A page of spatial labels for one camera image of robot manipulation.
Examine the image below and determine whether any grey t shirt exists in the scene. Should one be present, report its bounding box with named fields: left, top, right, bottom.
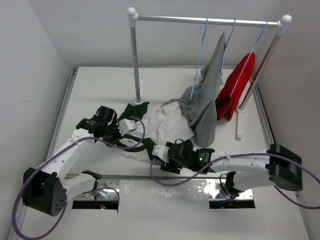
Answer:
left=162, top=32, right=226, bottom=148

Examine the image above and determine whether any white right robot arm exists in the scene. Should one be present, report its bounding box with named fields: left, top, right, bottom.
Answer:
left=152, top=140, right=303, bottom=197

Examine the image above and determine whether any red t shirt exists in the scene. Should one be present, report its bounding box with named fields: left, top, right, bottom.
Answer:
left=215, top=52, right=256, bottom=121

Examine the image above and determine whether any light blue hanger with grey shirt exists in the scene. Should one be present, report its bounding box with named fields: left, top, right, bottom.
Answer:
left=219, top=17, right=237, bottom=76

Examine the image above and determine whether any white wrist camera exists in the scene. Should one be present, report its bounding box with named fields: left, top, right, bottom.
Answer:
left=118, top=119, right=138, bottom=136
left=152, top=145, right=170, bottom=163

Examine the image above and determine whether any light blue hanger with red shirt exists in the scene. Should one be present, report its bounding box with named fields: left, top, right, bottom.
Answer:
left=230, top=20, right=269, bottom=98

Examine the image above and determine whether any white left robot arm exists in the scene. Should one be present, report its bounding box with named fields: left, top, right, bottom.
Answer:
left=22, top=106, right=120, bottom=217

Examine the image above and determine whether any aluminium table frame rail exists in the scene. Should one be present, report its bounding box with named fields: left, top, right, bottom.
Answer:
left=16, top=66, right=79, bottom=230

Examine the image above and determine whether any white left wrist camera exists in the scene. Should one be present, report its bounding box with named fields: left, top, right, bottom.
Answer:
left=118, top=119, right=138, bottom=136

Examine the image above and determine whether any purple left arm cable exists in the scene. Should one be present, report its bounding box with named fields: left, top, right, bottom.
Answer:
left=11, top=115, right=147, bottom=239

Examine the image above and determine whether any white metal clothes rack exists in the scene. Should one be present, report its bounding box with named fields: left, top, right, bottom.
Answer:
left=126, top=7, right=292, bottom=140

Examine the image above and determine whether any green and white t shirt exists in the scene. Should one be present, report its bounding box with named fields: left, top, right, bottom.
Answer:
left=113, top=101, right=194, bottom=162

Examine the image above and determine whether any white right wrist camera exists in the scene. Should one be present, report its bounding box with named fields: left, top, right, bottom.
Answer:
left=152, top=145, right=170, bottom=163

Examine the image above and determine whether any shiny metal base plate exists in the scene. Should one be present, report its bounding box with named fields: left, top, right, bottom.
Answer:
left=94, top=178, right=256, bottom=202

